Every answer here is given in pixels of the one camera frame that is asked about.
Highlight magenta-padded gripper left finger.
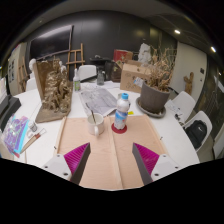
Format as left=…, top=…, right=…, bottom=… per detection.
left=42, top=142, right=92, bottom=186

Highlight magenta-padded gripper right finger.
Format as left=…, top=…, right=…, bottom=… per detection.
left=131, top=142, right=183, bottom=186

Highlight white bottle with blue cap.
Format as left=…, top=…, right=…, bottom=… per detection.
left=113, top=92, right=131, bottom=131

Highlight beige canvas mat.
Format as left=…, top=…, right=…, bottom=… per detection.
left=53, top=114, right=169, bottom=190

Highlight white mug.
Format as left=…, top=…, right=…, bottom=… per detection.
left=87, top=112, right=105, bottom=138

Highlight flat round red coaster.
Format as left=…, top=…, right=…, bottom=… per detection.
left=110, top=122, right=128, bottom=135

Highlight wooden paintbrush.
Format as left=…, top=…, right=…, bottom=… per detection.
left=19, top=128, right=48, bottom=154

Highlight wooden stir stick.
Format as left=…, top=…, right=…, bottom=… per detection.
left=90, top=109, right=98, bottom=125

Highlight grey plant saucer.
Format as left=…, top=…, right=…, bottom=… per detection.
left=135, top=97, right=167, bottom=119

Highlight small glass jar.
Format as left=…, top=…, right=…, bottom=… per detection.
left=27, top=120, right=38, bottom=133

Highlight black backpack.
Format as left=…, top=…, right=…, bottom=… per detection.
left=184, top=119, right=208, bottom=149

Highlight papers on chair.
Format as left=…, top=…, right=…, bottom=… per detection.
left=164, top=99, right=184, bottom=123

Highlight dried plant in grey pot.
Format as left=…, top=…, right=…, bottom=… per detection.
left=138, top=43, right=178, bottom=114

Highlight printed newspaper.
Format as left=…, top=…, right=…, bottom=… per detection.
left=78, top=85, right=118, bottom=118

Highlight colourful book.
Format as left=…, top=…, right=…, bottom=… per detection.
left=1, top=114, right=31, bottom=156

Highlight bronze sculpture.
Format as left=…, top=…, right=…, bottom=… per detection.
left=33, top=58, right=74, bottom=124

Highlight white chair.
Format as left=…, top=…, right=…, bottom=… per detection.
left=25, top=77, right=38, bottom=93
left=164, top=90, right=197, bottom=126
left=182, top=110, right=213, bottom=153
left=77, top=64, right=98, bottom=82

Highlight white spray bottle green label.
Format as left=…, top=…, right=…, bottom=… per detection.
left=72, top=68, right=82, bottom=93

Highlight black flat boxes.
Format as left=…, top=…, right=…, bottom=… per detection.
left=0, top=94, right=23, bottom=129

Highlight cardboard box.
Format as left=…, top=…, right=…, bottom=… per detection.
left=119, top=59, right=153, bottom=94

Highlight grey glass bottle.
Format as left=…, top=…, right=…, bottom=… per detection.
left=96, top=69, right=106, bottom=86

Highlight wooden figure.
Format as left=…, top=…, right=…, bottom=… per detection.
left=183, top=71, right=195, bottom=96

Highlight wooden easel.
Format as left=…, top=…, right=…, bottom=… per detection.
left=18, top=56, right=29, bottom=93
left=65, top=42, right=86, bottom=79

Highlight black round side table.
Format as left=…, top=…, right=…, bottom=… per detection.
left=89, top=54, right=113, bottom=81

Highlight white plaster bust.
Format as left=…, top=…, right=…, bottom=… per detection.
left=28, top=58, right=38, bottom=79

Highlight white plaster cast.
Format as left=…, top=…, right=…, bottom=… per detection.
left=137, top=42, right=153, bottom=65

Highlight red box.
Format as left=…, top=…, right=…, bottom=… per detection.
left=112, top=49, right=134, bottom=63

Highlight white cabinet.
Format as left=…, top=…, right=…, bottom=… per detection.
left=7, top=41, right=29, bottom=97

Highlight black wall screen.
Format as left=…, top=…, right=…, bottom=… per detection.
left=29, top=24, right=74, bottom=61

